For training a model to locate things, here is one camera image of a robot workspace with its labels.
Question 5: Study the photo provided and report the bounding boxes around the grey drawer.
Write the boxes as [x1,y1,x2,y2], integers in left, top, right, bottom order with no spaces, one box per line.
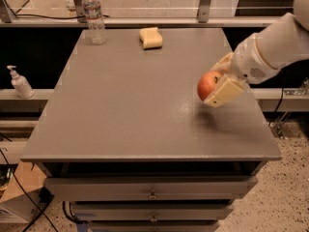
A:
[44,176,258,201]
[72,202,233,222]
[89,221,219,232]

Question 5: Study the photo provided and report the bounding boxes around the left metal post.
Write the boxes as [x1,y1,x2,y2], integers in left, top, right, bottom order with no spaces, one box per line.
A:
[73,0,86,23]

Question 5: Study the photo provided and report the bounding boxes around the metal post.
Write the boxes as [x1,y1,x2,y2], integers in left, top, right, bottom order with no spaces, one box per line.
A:
[197,0,211,23]
[73,0,86,23]

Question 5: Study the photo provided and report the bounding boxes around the right metal post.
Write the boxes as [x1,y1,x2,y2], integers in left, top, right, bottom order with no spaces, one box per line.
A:
[197,0,211,23]

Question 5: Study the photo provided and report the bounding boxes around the cardboard box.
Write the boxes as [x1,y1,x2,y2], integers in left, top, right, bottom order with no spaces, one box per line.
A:
[0,161,45,223]

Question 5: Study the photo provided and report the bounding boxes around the black floor cable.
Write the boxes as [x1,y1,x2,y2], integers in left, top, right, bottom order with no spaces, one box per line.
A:
[0,133,61,232]

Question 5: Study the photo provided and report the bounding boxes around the red apple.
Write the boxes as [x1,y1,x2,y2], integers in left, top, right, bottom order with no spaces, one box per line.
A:
[197,71,223,102]

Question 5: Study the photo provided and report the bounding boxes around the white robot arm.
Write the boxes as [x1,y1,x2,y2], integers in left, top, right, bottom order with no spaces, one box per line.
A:
[197,0,309,107]

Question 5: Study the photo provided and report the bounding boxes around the bottom grey drawer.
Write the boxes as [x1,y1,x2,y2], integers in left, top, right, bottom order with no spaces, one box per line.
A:
[89,221,219,232]

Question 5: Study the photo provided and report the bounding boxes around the white pump dispenser bottle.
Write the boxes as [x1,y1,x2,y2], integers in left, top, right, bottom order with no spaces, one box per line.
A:
[7,65,34,99]

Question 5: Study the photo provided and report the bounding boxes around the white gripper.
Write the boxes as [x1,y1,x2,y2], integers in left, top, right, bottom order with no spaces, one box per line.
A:
[204,33,279,107]

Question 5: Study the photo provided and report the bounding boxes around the clear plastic water bottle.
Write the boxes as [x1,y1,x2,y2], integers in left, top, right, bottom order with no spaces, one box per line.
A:
[82,0,107,44]

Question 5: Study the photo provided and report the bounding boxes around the grey drawer cabinet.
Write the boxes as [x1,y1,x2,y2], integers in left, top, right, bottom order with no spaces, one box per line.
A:
[20,27,283,232]

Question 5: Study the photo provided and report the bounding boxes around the yellow sponge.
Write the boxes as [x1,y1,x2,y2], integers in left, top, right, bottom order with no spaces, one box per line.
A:
[139,27,163,49]

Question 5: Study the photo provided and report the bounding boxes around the black cable on ledge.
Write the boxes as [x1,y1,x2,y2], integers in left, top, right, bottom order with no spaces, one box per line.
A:
[0,0,110,21]

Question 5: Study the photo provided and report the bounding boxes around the top grey drawer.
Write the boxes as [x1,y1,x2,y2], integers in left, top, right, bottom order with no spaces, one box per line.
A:
[44,176,258,201]

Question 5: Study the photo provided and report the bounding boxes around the middle grey drawer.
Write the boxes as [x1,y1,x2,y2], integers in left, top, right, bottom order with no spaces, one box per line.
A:
[72,202,233,222]

